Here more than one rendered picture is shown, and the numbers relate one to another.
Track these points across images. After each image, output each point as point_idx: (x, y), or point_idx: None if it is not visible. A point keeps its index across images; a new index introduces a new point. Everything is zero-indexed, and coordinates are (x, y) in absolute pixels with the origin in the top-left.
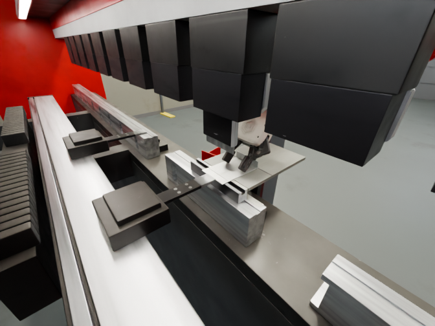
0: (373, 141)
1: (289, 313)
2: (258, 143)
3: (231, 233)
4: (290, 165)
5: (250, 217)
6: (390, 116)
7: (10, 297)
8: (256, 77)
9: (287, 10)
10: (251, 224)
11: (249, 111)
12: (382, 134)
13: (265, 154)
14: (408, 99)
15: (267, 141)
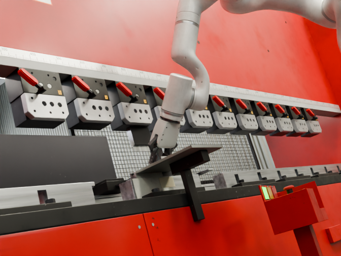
0: (66, 120)
1: None
2: (149, 141)
3: None
4: (171, 154)
5: (119, 184)
6: (69, 110)
7: None
8: (113, 108)
9: None
10: (122, 189)
11: (115, 124)
12: (71, 116)
13: (150, 147)
14: (74, 102)
15: (152, 138)
